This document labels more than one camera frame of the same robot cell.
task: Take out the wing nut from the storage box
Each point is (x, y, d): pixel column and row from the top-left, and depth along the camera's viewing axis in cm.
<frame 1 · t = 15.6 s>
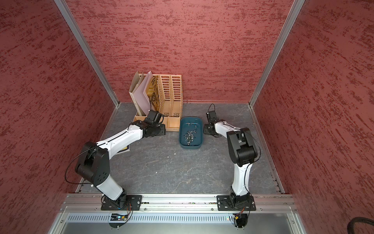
left hand: (161, 132, 91), fingers open
right hand: (208, 132, 102), fingers closed
teal plastic storage tray: (188, 123, 108), point 2 cm above the table
pink paper folder: (139, 95, 92), point 26 cm above the table
brown cardboard folder: (137, 81, 98), point 28 cm above the table
patterned gold black booklet: (152, 94, 102), point 20 cm above the table
pile of silver wing nuts: (189, 136, 102), on the table

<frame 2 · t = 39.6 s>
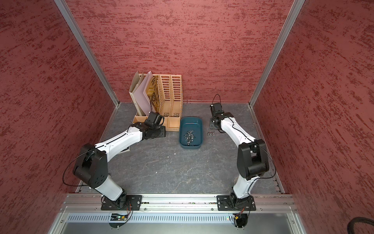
left hand: (161, 134, 90), fingers open
right hand: (216, 127, 92), fingers closed
the named things where they were.

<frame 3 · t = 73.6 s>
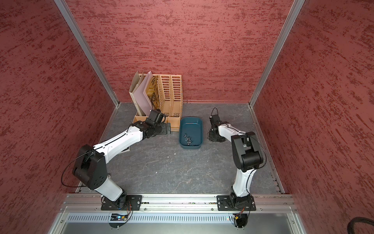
left hand: (162, 130, 89), fingers open
right hand: (215, 140, 98), fingers closed
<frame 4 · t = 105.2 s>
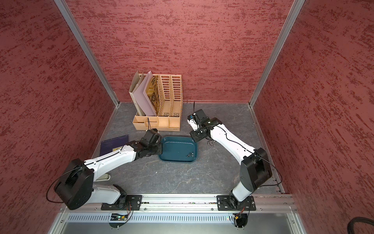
left hand: (160, 150, 88), fingers closed
right hand: (195, 138, 85), fingers open
teal plastic storage tray: (178, 148, 94), point 3 cm above the table
pile of silver wing nuts: (191, 154, 92), point 2 cm above the table
the other named things where they were.

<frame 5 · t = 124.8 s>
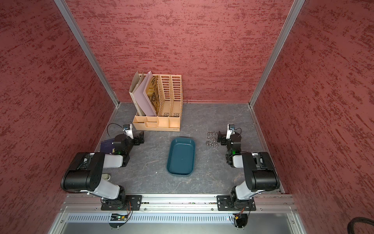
left hand: (136, 133, 94), fingers open
right hand: (225, 132, 95), fingers open
teal plastic storage tray: (181, 157, 91), on the table
